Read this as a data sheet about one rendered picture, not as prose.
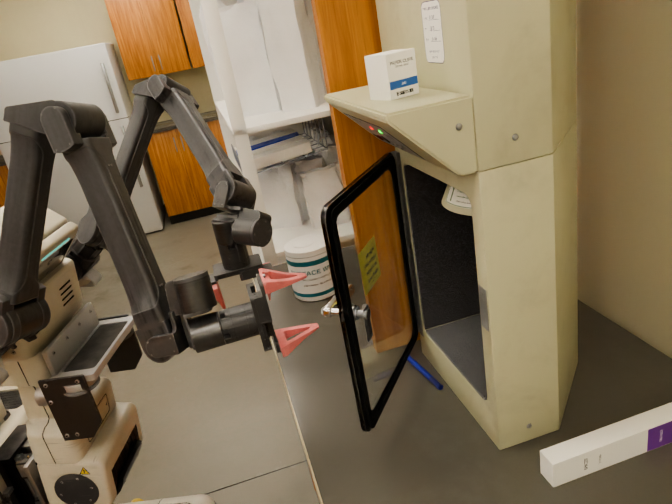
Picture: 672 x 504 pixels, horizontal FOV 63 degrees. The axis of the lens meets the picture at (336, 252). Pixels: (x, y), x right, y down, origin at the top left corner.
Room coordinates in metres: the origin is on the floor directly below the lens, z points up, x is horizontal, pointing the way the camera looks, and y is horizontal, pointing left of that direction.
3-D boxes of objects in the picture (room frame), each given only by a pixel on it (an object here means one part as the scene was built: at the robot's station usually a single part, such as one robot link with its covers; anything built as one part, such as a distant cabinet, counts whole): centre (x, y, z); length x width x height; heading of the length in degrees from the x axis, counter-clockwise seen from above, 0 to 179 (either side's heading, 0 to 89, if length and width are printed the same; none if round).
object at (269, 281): (0.82, 0.10, 1.23); 0.09 x 0.07 x 0.07; 101
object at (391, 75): (0.80, -0.12, 1.54); 0.05 x 0.05 x 0.06; 28
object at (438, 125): (0.83, -0.12, 1.46); 0.32 x 0.12 x 0.10; 11
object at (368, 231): (0.85, -0.06, 1.19); 0.30 x 0.01 x 0.40; 152
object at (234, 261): (1.08, 0.21, 1.21); 0.10 x 0.07 x 0.07; 100
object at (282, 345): (0.82, 0.10, 1.16); 0.09 x 0.07 x 0.07; 101
